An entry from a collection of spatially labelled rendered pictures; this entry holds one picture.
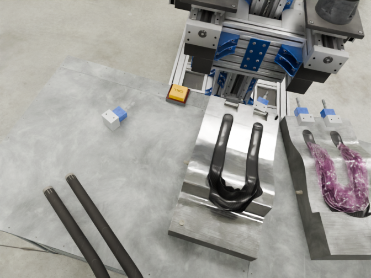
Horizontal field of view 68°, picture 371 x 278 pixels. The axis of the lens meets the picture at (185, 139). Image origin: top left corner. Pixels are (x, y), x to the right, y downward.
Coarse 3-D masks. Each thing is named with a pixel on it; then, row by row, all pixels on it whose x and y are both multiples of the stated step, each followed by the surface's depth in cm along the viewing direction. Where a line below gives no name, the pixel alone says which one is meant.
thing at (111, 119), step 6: (132, 102) 103; (120, 108) 100; (126, 108) 101; (102, 114) 96; (108, 114) 97; (114, 114) 97; (120, 114) 99; (126, 114) 100; (108, 120) 95; (114, 120) 96; (120, 120) 100; (108, 126) 99; (114, 126) 98
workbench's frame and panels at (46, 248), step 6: (30, 240) 118; (36, 246) 132; (42, 246) 130; (48, 246) 81; (54, 252) 146; (60, 252) 134; (66, 252) 80; (78, 258) 133; (84, 258) 80; (114, 270) 133; (120, 270) 80
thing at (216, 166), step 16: (224, 128) 96; (256, 128) 96; (224, 144) 93; (256, 144) 94; (224, 160) 86; (256, 160) 90; (208, 176) 79; (256, 176) 83; (224, 192) 80; (240, 192) 79; (256, 192) 79; (224, 208) 81; (240, 208) 82
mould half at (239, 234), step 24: (216, 120) 96; (240, 120) 97; (240, 144) 93; (264, 144) 93; (192, 168) 80; (240, 168) 84; (264, 168) 87; (192, 192) 82; (264, 192) 79; (192, 216) 81; (216, 216) 82; (240, 216) 82; (192, 240) 81; (216, 240) 78; (240, 240) 79
